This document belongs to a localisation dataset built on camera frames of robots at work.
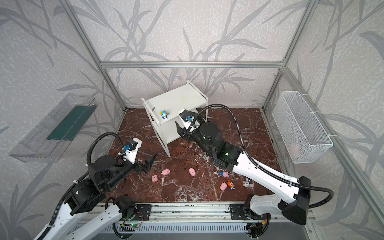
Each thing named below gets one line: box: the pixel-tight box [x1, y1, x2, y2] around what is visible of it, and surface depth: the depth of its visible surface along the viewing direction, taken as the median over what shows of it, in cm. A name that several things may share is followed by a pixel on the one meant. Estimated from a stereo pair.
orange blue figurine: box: [227, 179, 235, 191], surface depth 82 cm
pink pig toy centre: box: [189, 167, 196, 177], surface depth 88 cm
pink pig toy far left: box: [151, 174, 159, 183], surface depth 85 cm
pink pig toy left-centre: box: [161, 168, 171, 176], surface depth 88 cm
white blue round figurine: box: [243, 179, 255, 189], surface depth 84 cm
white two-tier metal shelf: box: [141, 80, 209, 158], surface depth 81 cm
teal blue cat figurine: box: [159, 109, 169, 120], surface depth 70 cm
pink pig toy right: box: [220, 182, 228, 191], surface depth 82 cm
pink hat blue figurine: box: [219, 171, 229, 178], surface depth 86 cm
